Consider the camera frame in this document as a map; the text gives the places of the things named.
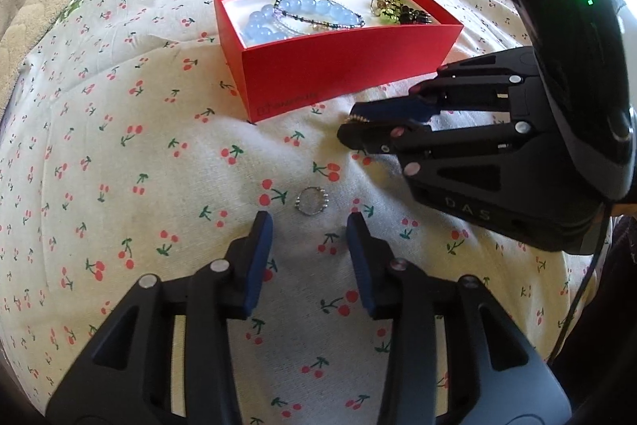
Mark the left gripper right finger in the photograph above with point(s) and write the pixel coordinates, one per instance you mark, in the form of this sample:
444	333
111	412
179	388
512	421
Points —
456	356

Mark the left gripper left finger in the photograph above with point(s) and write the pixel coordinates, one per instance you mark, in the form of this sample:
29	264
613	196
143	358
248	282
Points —
162	356

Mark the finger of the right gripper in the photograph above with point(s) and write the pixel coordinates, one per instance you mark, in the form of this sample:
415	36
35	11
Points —
412	108
376	137

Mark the green black bead ornament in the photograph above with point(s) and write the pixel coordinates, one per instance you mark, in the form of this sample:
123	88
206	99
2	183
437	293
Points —
397	12

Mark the red cardboard box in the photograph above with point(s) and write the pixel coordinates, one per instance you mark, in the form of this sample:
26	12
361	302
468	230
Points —
280	76

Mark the cherry print bed sheet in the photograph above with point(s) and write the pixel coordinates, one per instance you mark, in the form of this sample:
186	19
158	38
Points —
125	150

